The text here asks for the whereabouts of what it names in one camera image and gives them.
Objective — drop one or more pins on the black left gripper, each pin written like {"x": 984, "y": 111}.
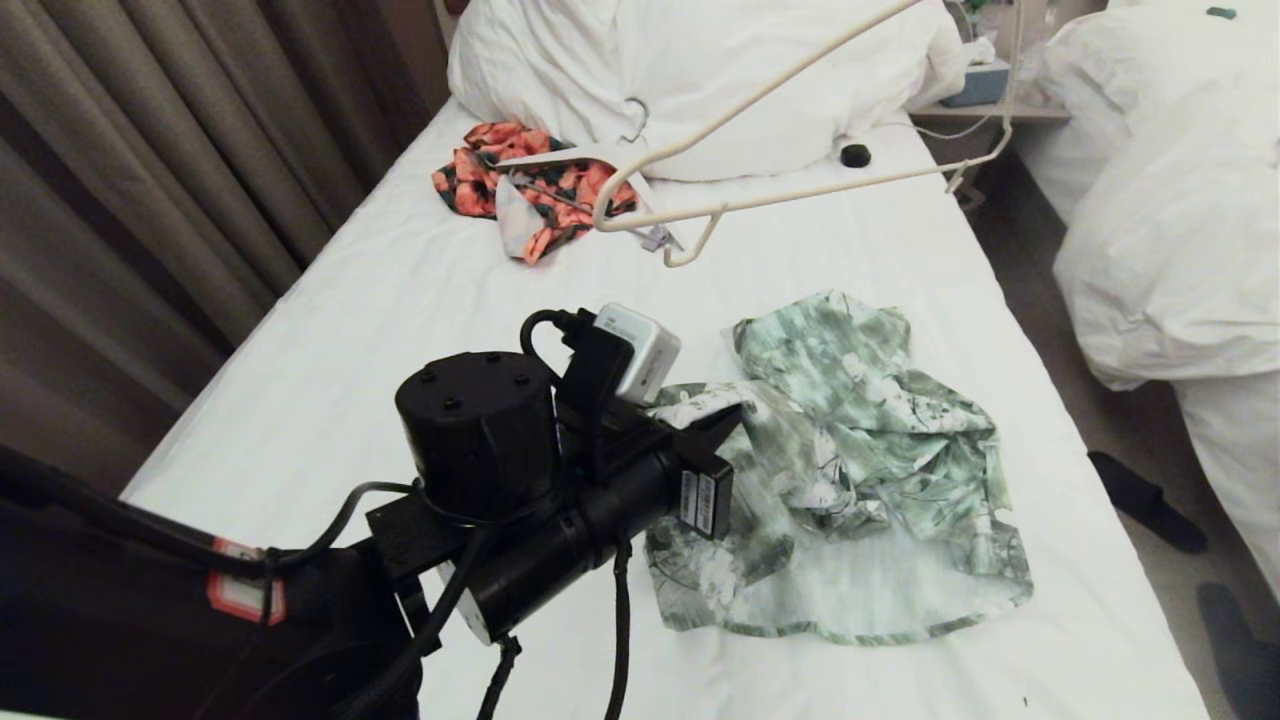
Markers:
{"x": 600, "y": 500}

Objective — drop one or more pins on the green floral button shirt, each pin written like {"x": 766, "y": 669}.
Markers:
{"x": 860, "y": 470}

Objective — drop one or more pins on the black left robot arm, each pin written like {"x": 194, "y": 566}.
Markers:
{"x": 150, "y": 620}

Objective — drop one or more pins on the white plastic hanger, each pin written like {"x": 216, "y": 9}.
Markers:
{"x": 560, "y": 155}

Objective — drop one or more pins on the small black round object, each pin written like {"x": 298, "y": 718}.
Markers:
{"x": 856, "y": 155}

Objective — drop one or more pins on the orange floral garment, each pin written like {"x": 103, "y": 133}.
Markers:
{"x": 478, "y": 185}

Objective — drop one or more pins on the bed with white sheet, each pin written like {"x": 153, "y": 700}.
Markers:
{"x": 400, "y": 280}

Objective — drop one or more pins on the white pillow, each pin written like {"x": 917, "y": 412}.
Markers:
{"x": 620, "y": 70}

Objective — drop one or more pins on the blue tissue box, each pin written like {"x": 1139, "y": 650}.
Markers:
{"x": 978, "y": 85}

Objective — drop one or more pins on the black slipper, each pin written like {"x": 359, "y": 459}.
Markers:
{"x": 1148, "y": 498}
{"x": 1245, "y": 650}

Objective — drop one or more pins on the wooden nightstand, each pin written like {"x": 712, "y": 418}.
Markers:
{"x": 1040, "y": 112}

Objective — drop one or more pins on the brown wooden headboard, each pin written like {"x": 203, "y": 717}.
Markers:
{"x": 458, "y": 6}

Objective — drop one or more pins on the small green plant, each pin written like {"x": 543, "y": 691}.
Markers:
{"x": 980, "y": 6}

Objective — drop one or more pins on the white crumpled duvet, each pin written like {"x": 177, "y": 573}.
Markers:
{"x": 1180, "y": 200}

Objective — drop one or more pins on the neighbouring bed white sheet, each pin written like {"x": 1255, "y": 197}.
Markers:
{"x": 1240, "y": 480}

